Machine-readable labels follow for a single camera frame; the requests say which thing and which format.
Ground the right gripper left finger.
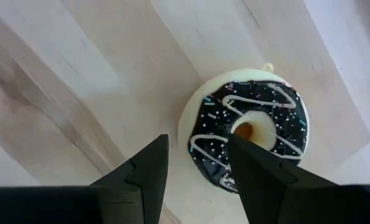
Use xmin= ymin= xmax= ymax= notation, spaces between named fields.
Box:
xmin=0 ymin=134 xmax=169 ymax=224

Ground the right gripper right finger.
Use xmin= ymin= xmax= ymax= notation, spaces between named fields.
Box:
xmin=227 ymin=134 xmax=370 ymax=224

